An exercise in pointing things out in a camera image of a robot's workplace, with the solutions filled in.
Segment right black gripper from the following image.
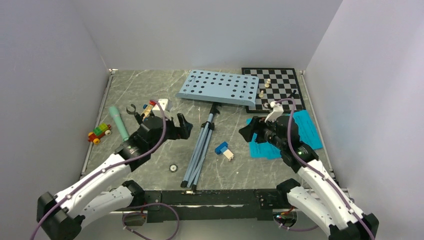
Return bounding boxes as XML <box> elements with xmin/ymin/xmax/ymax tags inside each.
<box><xmin>238</xmin><ymin>115</ymin><xmax>286</xmax><ymax>150</ymax></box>

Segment blue sheet music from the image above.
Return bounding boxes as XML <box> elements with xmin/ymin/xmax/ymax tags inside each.
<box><xmin>248</xmin><ymin>133</ymin><xmax>281</xmax><ymax>160</ymax></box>
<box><xmin>293</xmin><ymin>110</ymin><xmax>323</xmax><ymax>150</ymax></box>

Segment black microphone stand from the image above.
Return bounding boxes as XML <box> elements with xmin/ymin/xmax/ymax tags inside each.
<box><xmin>125</xmin><ymin>104</ymin><xmax>143</xmax><ymax>125</ymax></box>

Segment light blue music stand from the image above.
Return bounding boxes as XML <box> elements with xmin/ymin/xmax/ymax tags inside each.
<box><xmin>176</xmin><ymin>69</ymin><xmax>259</xmax><ymax>191</ymax></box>

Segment green toy microphone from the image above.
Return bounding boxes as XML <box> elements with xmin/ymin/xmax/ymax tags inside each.
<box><xmin>108</xmin><ymin>106</ymin><xmax>130</xmax><ymax>142</ymax></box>

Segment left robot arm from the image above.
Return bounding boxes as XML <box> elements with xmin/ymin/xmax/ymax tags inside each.
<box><xmin>36</xmin><ymin>113</ymin><xmax>193</xmax><ymax>240</ymax></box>

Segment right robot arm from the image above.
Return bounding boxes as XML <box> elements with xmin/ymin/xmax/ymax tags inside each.
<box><xmin>238</xmin><ymin>115</ymin><xmax>379</xmax><ymax>240</ymax></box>

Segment blue white toy brick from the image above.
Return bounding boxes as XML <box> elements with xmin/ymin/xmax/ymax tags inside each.
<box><xmin>214</xmin><ymin>141</ymin><xmax>234</xmax><ymax>161</ymax></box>

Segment beige toy cart blue wheels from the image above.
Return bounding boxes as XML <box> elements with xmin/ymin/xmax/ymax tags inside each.
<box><xmin>141</xmin><ymin>101</ymin><xmax>156</xmax><ymax>120</ymax></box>

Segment blue white poker chip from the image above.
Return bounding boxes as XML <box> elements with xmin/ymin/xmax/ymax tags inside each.
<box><xmin>169</xmin><ymin>164</ymin><xmax>178</xmax><ymax>173</ymax></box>

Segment cream chess piece standing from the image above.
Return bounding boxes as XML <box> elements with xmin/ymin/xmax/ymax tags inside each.
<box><xmin>264</xmin><ymin>78</ymin><xmax>271</xmax><ymax>88</ymax></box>

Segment black white chessboard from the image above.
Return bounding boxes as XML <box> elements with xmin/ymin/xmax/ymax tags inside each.
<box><xmin>241</xmin><ymin>67</ymin><xmax>306</xmax><ymax>114</ymax></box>

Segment colourful brick toy car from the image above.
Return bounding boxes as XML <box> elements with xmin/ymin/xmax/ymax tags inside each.
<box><xmin>87</xmin><ymin>123</ymin><xmax>112</xmax><ymax>145</ymax></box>

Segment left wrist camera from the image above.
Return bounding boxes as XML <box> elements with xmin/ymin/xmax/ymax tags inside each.
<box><xmin>150</xmin><ymin>98</ymin><xmax>172</xmax><ymax>119</ymax></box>

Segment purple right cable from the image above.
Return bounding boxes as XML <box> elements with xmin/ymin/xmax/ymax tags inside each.
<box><xmin>272</xmin><ymin>97</ymin><xmax>377</xmax><ymax>240</ymax></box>

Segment purple cable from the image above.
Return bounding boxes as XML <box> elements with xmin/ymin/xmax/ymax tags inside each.
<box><xmin>272</xmin><ymin>97</ymin><xmax>377</xmax><ymax>240</ymax></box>
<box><xmin>29</xmin><ymin>100</ymin><xmax>181</xmax><ymax>240</ymax></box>

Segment black base frame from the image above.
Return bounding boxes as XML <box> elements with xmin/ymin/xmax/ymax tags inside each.
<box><xmin>109</xmin><ymin>188</ymin><xmax>299</xmax><ymax>223</ymax></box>

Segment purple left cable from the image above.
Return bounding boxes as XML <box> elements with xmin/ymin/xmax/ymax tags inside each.
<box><xmin>29</xmin><ymin>100</ymin><xmax>181</xmax><ymax>240</ymax></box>

